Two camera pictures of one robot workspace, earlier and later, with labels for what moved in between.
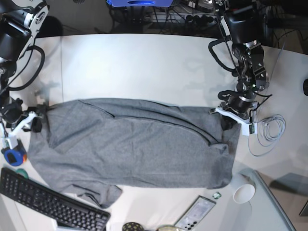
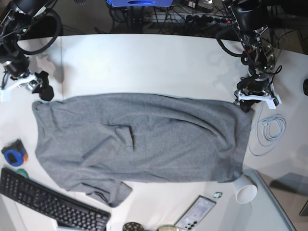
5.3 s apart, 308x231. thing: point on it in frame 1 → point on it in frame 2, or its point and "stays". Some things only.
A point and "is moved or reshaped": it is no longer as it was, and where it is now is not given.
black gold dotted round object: (132, 226) stays
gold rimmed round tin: (167, 228) stays
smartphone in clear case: (192, 218) stays
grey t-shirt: (96, 147) is moved or reshaped
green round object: (23, 172) stays
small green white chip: (217, 195) stays
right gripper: (239, 109) → (250, 90)
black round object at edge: (305, 87) stays
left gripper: (15, 117) → (36, 83)
